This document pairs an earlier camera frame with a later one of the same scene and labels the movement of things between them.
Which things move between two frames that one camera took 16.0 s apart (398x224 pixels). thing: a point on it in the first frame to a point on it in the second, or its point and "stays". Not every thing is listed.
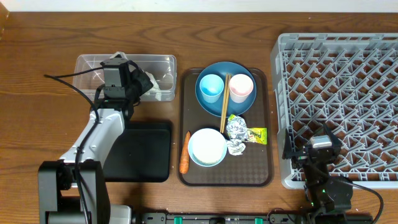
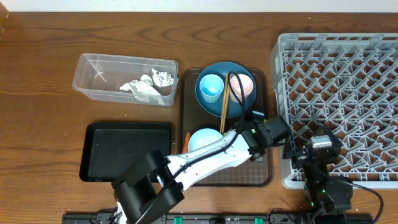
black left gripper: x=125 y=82 to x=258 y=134
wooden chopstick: x=224 y=102 stays
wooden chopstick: x=227 y=82 stays
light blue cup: x=211 y=86 stays
